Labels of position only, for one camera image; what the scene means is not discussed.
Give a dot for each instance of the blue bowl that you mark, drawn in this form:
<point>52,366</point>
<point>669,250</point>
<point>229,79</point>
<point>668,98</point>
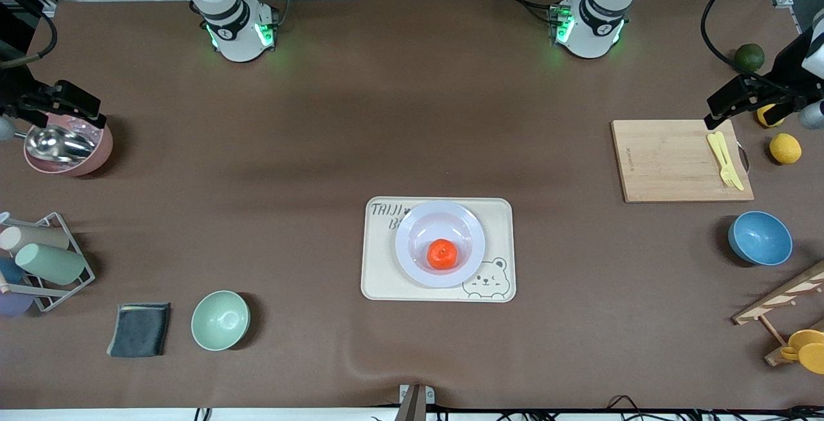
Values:
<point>761,238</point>

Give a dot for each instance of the metal scoop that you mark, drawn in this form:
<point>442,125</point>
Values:
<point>55,144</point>

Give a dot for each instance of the wooden cutting board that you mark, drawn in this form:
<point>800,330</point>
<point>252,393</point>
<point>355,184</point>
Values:
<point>663,157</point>

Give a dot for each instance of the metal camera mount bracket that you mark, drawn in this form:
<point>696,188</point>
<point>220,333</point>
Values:
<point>415,402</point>

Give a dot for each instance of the yellow lemon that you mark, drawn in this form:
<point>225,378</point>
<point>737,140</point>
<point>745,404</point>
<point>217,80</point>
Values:
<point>785,149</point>
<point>762,115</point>

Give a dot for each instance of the yellow plastic knife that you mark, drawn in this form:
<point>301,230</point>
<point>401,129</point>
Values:
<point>734,167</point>

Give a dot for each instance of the yellow mug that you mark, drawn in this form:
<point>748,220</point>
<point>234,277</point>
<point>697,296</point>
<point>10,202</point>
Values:
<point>812,356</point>

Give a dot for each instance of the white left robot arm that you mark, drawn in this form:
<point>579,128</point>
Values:
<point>595,22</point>

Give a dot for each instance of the orange fruit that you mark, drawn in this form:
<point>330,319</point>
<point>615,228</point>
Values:
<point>442,254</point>

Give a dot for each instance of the white round plate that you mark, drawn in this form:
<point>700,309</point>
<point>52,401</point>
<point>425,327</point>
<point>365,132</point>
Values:
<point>418,260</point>

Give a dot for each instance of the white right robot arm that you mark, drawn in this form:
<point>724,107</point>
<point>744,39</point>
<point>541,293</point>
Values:
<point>226,22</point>

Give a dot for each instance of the pink bowl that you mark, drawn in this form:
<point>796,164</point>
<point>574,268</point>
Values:
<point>100,154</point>

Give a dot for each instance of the mint green bowl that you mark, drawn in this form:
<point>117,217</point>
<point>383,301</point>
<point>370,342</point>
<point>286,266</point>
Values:
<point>220,320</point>

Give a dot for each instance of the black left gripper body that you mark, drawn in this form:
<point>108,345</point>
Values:
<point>791,67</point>

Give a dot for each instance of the beige cup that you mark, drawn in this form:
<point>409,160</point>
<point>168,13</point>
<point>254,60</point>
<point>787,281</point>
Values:
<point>35,237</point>

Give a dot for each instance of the purple cup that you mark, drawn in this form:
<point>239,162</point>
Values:
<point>14,304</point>

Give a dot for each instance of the yellow plastic fork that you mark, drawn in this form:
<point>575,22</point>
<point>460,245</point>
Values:
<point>716,149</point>

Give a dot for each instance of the blue cup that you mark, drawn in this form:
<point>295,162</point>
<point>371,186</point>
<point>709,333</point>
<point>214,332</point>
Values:
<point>9,271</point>

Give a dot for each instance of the wooden peg dish rack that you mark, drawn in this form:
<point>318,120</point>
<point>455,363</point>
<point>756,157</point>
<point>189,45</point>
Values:
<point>782,295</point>

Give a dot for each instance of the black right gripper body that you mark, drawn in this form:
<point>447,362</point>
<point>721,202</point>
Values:
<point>13,91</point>

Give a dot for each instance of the dark grey folded cloth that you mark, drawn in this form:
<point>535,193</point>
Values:
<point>139,329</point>

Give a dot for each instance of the green lime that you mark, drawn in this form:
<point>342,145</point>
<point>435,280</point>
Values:
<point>749,58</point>

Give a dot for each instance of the cream bear print tray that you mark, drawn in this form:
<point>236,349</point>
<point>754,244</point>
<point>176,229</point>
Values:
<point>380,279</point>

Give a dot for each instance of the mint green cup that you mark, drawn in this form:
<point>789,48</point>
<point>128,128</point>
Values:
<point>51,264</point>

